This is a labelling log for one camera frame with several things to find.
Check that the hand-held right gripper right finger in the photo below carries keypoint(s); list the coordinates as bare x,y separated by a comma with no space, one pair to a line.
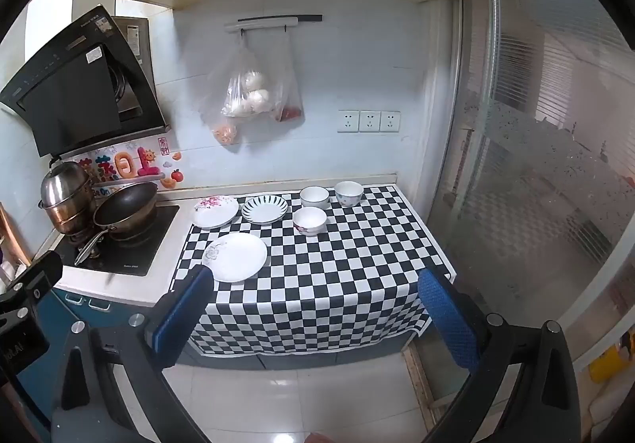
446,319

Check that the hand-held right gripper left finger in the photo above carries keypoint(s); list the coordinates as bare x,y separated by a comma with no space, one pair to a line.
184,309

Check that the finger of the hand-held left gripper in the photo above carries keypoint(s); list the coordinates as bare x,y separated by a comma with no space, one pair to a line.
39,272

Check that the large white plate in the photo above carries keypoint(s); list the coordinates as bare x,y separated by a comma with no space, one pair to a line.
237,257

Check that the white plate pink floral print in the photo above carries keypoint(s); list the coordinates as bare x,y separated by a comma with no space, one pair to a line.
215,212

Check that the white plate dark striped rim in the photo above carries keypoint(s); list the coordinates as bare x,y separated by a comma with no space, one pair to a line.
264,209

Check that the white bowl pink floral print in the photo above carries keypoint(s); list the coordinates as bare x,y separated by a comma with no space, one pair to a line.
309,220

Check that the white bowl blue floral print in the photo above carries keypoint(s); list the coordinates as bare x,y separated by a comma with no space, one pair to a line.
348,193

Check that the white bowl dark rim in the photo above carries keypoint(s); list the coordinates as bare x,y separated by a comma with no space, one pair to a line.
314,197

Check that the wooden cutting board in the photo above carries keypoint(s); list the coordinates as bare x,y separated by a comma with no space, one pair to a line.
10,234

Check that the black cooktop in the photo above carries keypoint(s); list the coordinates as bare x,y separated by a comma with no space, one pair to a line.
134,249

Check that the stainless steamer pot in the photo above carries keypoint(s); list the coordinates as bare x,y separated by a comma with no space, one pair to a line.
67,195

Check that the black frying pan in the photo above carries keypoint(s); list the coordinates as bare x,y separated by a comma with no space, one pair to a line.
126,207

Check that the black white checkered tablecloth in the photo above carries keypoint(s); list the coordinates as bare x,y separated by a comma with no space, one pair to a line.
337,274

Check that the frosted glass sliding door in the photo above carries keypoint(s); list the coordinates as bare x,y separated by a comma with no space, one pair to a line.
521,175

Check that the yellow container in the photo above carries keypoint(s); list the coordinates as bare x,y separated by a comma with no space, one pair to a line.
607,358

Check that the clear bag orange food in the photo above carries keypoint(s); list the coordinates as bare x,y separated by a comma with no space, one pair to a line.
224,133

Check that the black range hood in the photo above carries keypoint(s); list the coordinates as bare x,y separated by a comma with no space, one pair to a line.
74,90

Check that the clear bag red food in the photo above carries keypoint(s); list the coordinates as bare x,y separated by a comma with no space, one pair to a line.
290,113

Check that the clear bag white round food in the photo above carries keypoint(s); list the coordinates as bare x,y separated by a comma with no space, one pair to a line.
250,93

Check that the colourful wall stickers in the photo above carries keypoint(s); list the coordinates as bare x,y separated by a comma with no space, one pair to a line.
141,162

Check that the white wall power outlet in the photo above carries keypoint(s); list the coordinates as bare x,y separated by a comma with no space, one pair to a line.
369,121
348,121
390,121

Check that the wall hook rail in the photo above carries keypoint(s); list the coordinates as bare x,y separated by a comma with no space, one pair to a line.
258,23

